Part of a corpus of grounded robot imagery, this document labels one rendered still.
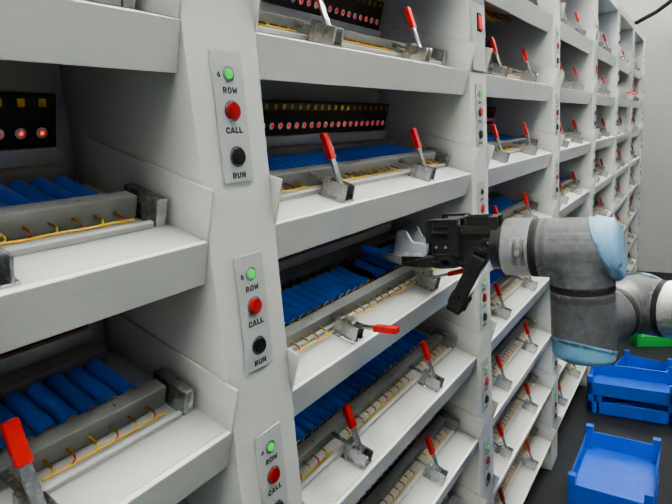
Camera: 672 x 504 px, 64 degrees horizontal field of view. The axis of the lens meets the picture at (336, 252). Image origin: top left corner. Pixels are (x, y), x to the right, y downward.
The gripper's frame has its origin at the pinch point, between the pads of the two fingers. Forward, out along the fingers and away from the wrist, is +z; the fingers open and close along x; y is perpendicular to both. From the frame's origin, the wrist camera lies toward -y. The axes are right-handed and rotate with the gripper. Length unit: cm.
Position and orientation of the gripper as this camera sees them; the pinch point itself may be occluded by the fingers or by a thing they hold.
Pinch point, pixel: (391, 257)
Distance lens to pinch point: 96.6
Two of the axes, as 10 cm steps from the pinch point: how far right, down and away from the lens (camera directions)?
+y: -1.0, -9.8, -1.8
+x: -5.4, 2.1, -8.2
